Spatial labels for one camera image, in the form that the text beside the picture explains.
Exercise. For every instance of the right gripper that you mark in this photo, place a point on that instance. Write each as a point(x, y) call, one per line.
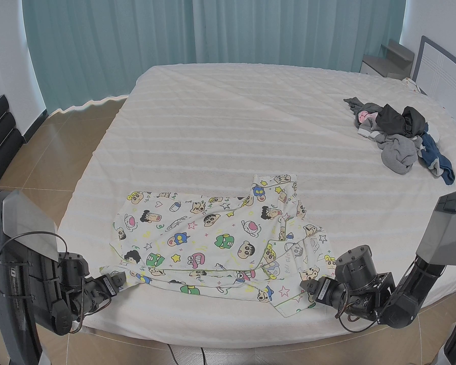
point(328, 293)

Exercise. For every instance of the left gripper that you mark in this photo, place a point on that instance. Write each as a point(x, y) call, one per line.
point(102, 287)

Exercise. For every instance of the white printed pyjama top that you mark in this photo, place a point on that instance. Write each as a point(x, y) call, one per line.
point(220, 241)

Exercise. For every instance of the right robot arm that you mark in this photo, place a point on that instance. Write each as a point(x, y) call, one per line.
point(402, 299)

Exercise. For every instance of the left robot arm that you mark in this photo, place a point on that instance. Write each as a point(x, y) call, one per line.
point(19, 280)

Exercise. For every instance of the pile of clothes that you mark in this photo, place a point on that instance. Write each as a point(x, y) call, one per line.
point(399, 150)

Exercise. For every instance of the black chest of drawers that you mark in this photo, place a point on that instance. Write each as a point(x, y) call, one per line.
point(0, 139)

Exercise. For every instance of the bed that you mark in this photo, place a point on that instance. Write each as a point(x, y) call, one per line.
point(250, 127)

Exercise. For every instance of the white printed pillow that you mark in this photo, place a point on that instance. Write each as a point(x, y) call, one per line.
point(412, 84)

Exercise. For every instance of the grey bedside table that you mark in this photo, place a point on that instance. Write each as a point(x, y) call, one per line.
point(380, 65)

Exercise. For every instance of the blue-green curtain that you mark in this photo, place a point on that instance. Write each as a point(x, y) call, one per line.
point(136, 32)

